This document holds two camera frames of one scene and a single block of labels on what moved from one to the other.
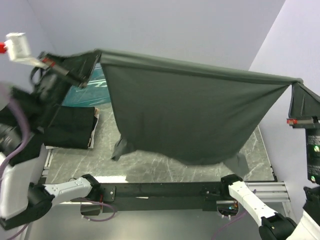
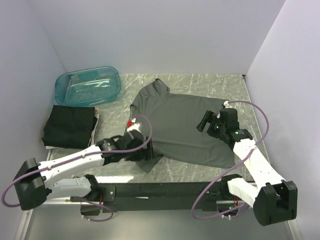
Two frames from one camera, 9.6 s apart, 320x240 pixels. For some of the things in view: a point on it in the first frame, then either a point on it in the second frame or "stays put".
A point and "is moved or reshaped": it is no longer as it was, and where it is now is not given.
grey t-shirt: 185,114 is moved or reshaped
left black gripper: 79,67 -> 145,154
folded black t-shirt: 71,127 stays put
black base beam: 161,196 stays put
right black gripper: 304,103 -> 209,117
